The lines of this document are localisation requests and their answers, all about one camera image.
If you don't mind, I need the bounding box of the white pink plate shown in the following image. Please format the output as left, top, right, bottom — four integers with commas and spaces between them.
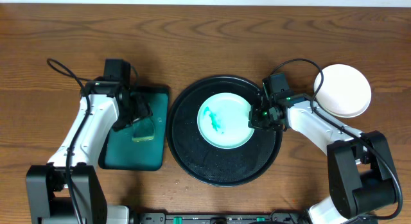
313, 64, 372, 118

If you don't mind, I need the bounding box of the round black serving tray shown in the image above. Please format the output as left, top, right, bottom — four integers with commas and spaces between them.
166, 75, 283, 187

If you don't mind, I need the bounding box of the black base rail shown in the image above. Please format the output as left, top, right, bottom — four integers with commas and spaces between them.
128, 212, 378, 224

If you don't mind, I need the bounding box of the green yellow sponge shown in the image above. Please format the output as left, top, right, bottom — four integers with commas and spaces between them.
132, 117, 155, 142

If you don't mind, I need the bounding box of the black rectangular water tray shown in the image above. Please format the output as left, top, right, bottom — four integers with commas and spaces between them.
98, 86, 169, 171

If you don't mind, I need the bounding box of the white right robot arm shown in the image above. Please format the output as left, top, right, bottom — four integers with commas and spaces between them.
249, 94, 403, 223

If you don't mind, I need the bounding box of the mint green plate front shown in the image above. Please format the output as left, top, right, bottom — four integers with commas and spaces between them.
197, 92, 254, 150

